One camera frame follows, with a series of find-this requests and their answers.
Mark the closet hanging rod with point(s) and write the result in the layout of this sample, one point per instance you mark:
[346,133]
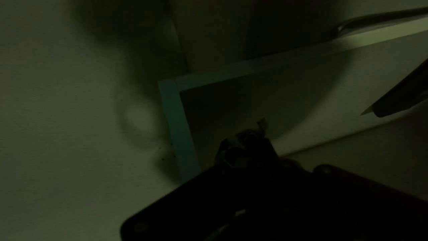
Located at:
[378,20]

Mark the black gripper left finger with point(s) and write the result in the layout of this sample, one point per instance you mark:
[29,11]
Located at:
[191,205]

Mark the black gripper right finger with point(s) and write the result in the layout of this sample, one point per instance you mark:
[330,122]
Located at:
[338,201]

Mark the black pointed object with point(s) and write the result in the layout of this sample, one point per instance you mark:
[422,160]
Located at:
[401,95]

